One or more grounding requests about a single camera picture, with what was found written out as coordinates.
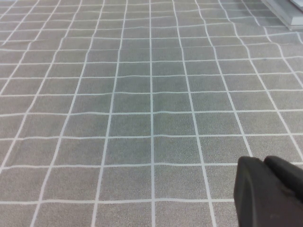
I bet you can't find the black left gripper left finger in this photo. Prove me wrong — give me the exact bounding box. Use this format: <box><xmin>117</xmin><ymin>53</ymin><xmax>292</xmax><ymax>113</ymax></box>
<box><xmin>233</xmin><ymin>156</ymin><xmax>303</xmax><ymax>227</ymax></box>

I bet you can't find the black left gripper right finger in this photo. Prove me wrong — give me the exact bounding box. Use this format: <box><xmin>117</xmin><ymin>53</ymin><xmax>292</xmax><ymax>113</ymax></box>
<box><xmin>263</xmin><ymin>155</ymin><xmax>303</xmax><ymax>202</ymax></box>

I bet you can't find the grey grid-pattern tablecloth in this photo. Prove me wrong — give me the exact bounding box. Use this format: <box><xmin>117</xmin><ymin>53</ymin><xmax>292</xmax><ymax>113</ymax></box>
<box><xmin>0</xmin><ymin>0</ymin><xmax>303</xmax><ymax>227</ymax></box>

